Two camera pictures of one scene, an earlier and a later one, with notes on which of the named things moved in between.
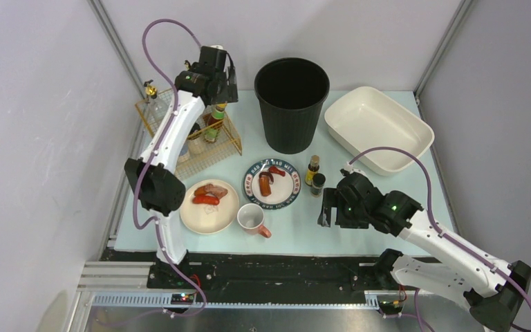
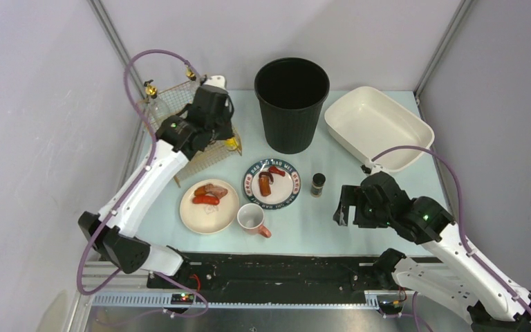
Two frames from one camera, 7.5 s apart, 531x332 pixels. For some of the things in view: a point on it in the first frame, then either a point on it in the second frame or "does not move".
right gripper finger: x=327 y=211 to x=341 y=216
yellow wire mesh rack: x=214 y=143 does not move
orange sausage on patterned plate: x=265 y=186 does not move
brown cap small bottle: x=313 y=168 to x=231 y=143
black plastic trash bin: x=292 y=91 does not move
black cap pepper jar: x=319 y=180 does not move
